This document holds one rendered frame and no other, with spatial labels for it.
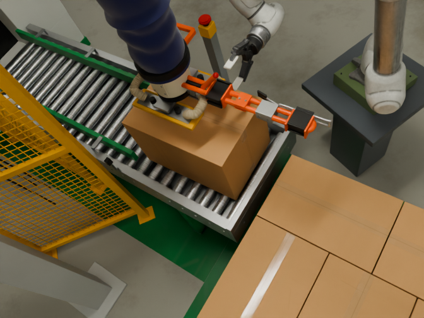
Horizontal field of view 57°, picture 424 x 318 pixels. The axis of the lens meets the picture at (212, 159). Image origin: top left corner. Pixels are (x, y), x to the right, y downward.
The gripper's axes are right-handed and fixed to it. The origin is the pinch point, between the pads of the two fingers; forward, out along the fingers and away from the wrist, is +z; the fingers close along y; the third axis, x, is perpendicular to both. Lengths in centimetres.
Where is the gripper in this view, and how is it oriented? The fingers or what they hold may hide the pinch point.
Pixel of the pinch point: (231, 77)
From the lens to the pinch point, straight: 161.5
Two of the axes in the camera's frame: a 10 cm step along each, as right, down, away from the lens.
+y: 2.1, 4.7, 8.6
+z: -5.1, 8.0, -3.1
